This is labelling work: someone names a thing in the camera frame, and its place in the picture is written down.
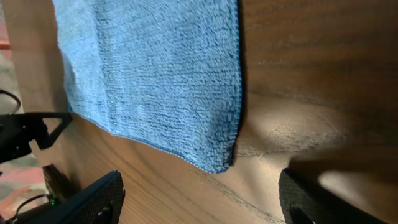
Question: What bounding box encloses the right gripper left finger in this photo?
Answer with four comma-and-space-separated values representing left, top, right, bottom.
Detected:
22, 170, 125, 224

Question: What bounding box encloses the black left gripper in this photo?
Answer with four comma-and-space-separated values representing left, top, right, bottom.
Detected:
0, 111, 73, 164

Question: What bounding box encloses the blue microfiber cloth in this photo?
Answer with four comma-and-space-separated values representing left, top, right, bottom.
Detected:
53, 0, 242, 174

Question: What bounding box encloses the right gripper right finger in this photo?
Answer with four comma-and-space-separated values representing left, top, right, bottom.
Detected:
279, 168, 384, 224

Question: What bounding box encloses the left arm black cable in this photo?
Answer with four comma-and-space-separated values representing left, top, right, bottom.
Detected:
0, 89, 22, 116

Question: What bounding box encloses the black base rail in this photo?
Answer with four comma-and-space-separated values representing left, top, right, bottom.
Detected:
6, 164, 79, 224

